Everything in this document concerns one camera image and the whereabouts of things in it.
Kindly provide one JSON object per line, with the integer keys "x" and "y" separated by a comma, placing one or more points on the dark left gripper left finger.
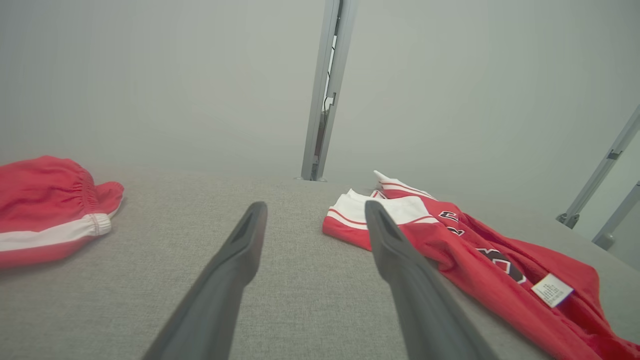
{"x": 220, "y": 290}

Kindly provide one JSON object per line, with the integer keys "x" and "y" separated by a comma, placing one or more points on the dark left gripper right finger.
{"x": 420, "y": 310}

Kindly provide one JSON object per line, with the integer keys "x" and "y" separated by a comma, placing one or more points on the red basketball jersey white sleeves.
{"x": 500, "y": 290}

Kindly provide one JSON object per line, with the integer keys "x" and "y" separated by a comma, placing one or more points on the red shorts white stripe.
{"x": 40, "y": 195}

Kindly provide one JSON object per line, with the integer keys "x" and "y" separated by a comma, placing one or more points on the grey partition post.
{"x": 617, "y": 217}
{"x": 320, "y": 75}
{"x": 600, "y": 172}

